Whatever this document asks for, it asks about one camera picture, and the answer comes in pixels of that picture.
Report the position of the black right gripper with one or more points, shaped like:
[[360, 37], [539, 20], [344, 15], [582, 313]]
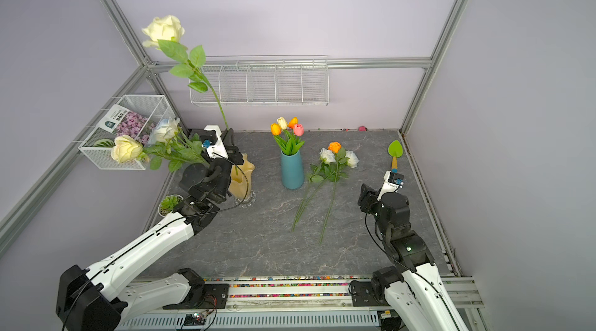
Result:
[[369, 199]]

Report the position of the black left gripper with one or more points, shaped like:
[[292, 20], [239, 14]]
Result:
[[232, 151]]

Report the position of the yellow wavy glass vase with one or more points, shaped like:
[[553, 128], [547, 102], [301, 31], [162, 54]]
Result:
[[241, 185]]

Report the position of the small orange tulip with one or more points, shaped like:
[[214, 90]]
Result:
[[276, 129]]

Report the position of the cream white tulip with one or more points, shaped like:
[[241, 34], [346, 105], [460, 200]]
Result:
[[282, 123]]

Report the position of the teal cylinder vase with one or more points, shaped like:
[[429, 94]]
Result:
[[292, 171]]

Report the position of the orange yellow tulip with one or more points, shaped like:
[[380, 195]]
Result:
[[292, 124]]

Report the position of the white blue rose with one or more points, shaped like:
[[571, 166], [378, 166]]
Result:
[[164, 130]]

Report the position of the pink tulip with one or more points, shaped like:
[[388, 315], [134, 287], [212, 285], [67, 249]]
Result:
[[298, 130]]

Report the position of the orange ranunculus flower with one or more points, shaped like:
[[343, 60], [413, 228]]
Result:
[[333, 149]]

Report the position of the cream yellow rose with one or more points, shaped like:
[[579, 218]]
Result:
[[127, 149], [165, 34]]

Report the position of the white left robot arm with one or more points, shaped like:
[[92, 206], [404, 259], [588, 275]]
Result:
[[102, 296]]

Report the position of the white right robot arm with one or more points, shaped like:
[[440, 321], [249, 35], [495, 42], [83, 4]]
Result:
[[412, 285]]

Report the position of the seed packet purple flowers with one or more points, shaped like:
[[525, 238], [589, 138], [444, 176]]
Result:
[[120, 121]]

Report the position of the green garden trowel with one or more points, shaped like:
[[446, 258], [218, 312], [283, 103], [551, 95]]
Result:
[[396, 151]]

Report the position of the white pot green succulent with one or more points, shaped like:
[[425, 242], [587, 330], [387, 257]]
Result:
[[168, 204]]

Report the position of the green striped ball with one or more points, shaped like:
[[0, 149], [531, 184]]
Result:
[[104, 143]]

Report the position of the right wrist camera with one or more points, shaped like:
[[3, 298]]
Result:
[[392, 182]]

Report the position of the long white wire basket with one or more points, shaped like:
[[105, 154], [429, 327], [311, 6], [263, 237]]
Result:
[[266, 80]]

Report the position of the square white wire basket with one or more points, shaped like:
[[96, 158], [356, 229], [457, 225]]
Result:
[[154, 107]]

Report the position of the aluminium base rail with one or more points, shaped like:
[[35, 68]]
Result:
[[339, 302]]

